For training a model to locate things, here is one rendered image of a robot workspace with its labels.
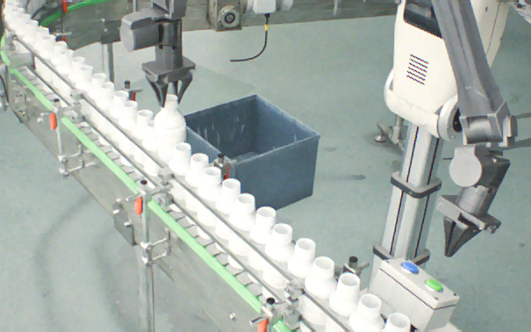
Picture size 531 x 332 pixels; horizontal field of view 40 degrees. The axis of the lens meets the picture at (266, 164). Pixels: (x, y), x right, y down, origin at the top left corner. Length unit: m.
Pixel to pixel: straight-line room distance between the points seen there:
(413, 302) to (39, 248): 2.14
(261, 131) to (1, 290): 1.29
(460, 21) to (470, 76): 0.10
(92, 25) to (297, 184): 1.20
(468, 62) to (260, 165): 0.92
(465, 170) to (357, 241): 2.08
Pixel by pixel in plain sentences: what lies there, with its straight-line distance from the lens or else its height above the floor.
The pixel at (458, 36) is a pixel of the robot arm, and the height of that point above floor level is 1.57.
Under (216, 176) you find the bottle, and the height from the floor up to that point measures 1.16.
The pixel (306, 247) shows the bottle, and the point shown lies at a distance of 1.37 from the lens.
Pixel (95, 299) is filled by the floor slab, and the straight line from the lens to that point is 2.95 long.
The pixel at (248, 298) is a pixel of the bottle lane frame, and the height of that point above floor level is 1.00.
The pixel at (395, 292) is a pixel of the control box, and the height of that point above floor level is 1.09.
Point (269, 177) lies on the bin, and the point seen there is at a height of 0.86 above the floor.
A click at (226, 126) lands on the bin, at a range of 2.31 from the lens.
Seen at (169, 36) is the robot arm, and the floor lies 1.42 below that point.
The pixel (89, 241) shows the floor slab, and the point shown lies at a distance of 3.23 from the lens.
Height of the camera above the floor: 2.00
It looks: 32 degrees down
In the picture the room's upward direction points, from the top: 4 degrees clockwise
